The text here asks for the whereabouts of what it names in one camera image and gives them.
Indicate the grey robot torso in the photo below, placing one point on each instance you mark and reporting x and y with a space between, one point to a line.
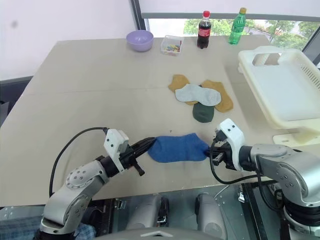
162 235

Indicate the dark green sock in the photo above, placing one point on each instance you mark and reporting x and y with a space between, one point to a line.
203 113

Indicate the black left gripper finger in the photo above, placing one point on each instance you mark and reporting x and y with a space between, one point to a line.
145 142
146 149

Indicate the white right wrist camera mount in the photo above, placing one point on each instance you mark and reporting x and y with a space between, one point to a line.
233 140

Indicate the purple bowl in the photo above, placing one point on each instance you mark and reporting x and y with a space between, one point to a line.
139 40

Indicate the green bottle with yellow cap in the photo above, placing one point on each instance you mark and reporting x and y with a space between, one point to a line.
237 30

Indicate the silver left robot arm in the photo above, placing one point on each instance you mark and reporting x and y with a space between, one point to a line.
75 197

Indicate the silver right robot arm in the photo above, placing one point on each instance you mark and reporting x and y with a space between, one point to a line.
287 170

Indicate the mustard yellow sock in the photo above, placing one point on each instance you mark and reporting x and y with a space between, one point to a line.
221 97
178 81

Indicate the grey sock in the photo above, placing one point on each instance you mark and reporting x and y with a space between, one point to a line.
197 94

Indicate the grey robot leg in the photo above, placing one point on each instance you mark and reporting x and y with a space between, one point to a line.
145 212
210 215

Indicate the dark furniture piece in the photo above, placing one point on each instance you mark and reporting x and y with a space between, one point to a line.
12 100

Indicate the blue plaid cloth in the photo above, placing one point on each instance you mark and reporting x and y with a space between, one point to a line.
17 226

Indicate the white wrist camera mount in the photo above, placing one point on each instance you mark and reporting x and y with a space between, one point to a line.
233 140
112 145

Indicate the clear box with colourful pieces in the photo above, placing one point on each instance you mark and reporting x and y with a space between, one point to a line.
172 46

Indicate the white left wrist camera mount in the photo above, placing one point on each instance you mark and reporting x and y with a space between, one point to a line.
112 145

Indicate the dark window frame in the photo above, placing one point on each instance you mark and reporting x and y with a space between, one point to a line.
225 15

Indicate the blue sock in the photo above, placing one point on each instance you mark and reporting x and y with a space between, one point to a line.
175 148

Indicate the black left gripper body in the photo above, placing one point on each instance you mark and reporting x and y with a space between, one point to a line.
128 156

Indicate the white plastic basket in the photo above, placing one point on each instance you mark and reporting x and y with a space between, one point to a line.
277 87

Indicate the cola bottle with red cap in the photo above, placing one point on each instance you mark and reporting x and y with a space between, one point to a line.
203 32

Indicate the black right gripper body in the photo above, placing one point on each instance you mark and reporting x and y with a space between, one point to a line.
226 155

